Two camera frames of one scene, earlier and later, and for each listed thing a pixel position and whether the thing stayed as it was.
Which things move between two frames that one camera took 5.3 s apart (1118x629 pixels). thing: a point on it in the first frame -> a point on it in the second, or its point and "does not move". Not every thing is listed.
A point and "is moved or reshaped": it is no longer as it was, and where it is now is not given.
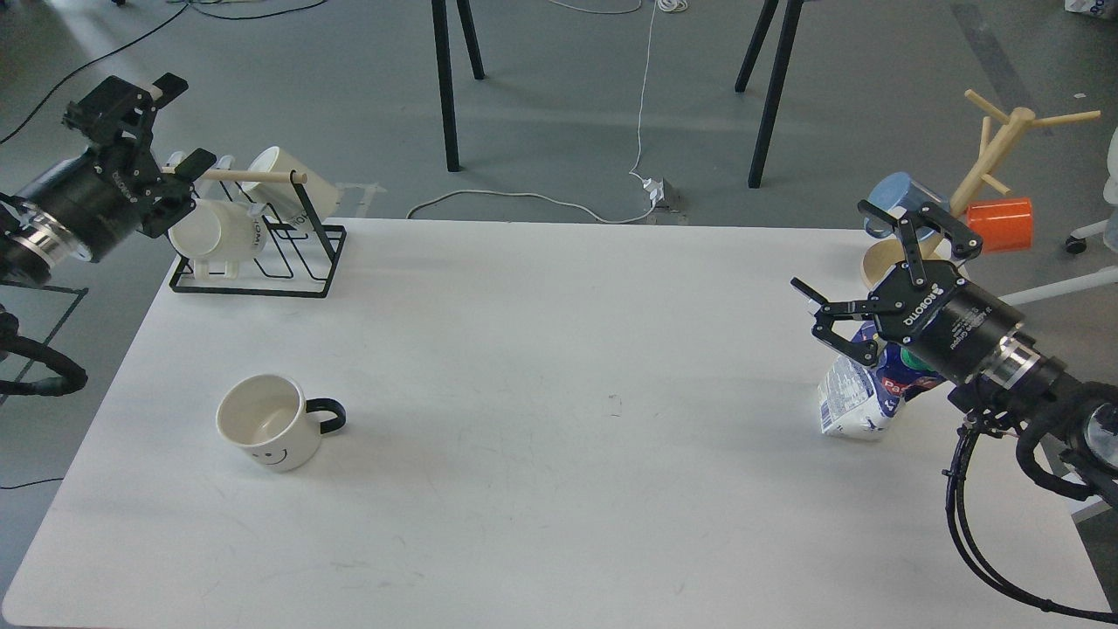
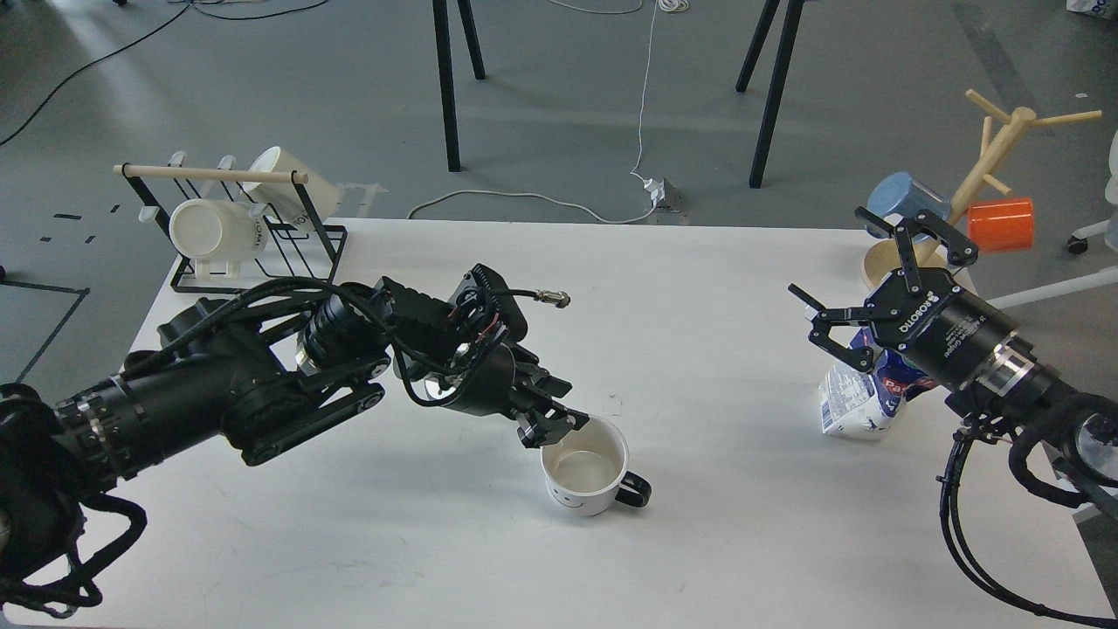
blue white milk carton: (858, 399) does not move
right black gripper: (953, 323) does not move
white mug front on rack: (212, 229) does not move
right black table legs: (790, 23) does not move
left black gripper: (105, 195) -> (495, 378)
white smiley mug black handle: (269, 418) is moved or reshaped
